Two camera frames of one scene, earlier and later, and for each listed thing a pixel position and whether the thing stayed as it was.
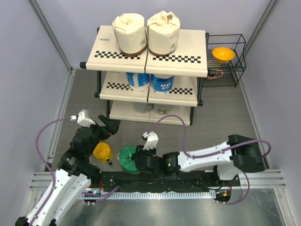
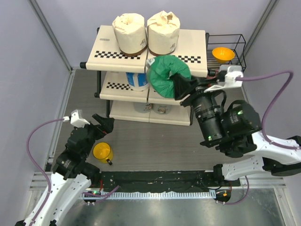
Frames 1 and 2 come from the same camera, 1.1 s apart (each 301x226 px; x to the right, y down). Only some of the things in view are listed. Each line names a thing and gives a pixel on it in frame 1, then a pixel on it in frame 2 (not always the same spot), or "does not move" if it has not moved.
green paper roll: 129,166 to 159,70
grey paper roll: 142,107 does not move
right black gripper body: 151,152 to 201,86
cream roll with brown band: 130,32 does not move
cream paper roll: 163,32 does not move
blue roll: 138,81 does not move
